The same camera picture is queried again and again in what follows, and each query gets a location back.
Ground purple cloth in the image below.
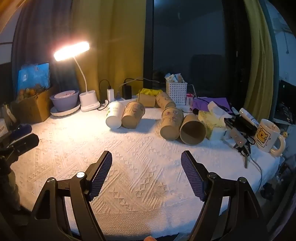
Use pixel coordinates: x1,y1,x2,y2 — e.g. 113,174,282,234
192,97,232,114

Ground bear print mug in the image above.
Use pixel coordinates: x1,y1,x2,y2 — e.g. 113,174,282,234
254,119,286,158

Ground black pouch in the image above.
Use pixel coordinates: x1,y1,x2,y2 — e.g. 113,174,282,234
224,114,257,138

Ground bunch of keys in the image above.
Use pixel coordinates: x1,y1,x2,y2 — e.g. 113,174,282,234
231,127,252,169

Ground packets in basket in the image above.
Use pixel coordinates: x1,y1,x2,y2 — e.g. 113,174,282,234
164,73,187,83

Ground yellow tissue pack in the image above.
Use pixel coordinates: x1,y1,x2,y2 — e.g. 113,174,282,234
197,101,233,141

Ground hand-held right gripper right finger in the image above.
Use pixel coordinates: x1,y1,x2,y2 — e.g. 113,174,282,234
180,151,276,241

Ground purple bowl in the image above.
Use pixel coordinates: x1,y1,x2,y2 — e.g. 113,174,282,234
50,90,80,112

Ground white paper cup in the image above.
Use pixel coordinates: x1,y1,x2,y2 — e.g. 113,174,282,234
105,101,124,129

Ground white plate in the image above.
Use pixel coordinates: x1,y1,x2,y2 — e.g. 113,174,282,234
50,103,81,117

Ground yellow cloth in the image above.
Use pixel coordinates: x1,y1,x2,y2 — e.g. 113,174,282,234
141,88,164,97

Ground large cardboard box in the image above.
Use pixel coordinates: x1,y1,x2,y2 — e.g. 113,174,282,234
11,86,59,124

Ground grey cable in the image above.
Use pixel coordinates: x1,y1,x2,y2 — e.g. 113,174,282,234
246,151,264,193

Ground white plastic basket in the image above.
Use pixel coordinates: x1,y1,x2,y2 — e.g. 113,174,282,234
166,81,188,105

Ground blue picture board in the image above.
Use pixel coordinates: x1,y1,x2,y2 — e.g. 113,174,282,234
17,62,51,93

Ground black charger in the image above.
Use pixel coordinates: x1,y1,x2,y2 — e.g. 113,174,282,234
122,85,132,100

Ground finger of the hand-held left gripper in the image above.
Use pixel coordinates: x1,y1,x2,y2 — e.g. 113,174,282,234
9,133,40,154
6,124,32,139

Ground white desk lamp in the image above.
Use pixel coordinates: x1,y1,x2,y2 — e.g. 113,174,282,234
54,41,101,113

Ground brown paper cup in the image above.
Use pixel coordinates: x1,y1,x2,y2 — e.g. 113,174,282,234
160,107,184,141
179,113,207,146
155,92,176,109
121,101,146,129

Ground white textured tablecloth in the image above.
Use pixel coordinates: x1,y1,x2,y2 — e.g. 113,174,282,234
10,101,282,239

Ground small cardboard box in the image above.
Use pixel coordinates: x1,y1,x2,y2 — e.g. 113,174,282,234
138,90,157,108

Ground white tube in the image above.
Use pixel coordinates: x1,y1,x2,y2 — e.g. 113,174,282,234
239,108,260,128

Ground dark curtain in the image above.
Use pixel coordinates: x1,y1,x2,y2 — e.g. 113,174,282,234
11,0,79,93

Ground yellow curtain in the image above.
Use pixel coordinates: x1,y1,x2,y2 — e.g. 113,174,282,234
242,0,278,114
71,0,147,103

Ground black charger cable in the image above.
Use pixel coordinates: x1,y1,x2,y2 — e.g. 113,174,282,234
99,80,111,99

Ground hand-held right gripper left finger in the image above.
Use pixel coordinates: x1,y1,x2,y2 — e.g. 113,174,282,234
20,151,113,241

